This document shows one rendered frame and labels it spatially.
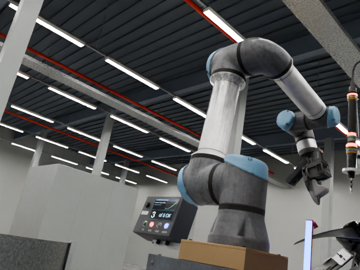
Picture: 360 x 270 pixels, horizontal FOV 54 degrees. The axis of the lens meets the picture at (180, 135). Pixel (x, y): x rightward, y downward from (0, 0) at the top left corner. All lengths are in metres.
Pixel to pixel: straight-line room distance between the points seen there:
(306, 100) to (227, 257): 0.66
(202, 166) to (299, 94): 0.44
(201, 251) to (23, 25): 4.97
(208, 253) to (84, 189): 6.61
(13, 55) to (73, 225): 3.50
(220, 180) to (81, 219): 6.55
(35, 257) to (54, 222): 4.62
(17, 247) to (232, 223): 1.74
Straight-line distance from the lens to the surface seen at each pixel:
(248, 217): 0.86
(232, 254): 0.80
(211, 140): 1.02
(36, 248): 2.53
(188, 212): 1.62
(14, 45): 5.39
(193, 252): 0.86
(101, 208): 7.60
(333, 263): 1.66
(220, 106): 1.07
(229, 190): 0.88
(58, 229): 7.19
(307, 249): 1.27
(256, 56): 1.10
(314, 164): 1.42
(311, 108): 1.29
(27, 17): 5.61
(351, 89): 1.78
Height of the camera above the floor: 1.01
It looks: 18 degrees up
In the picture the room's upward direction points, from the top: 10 degrees clockwise
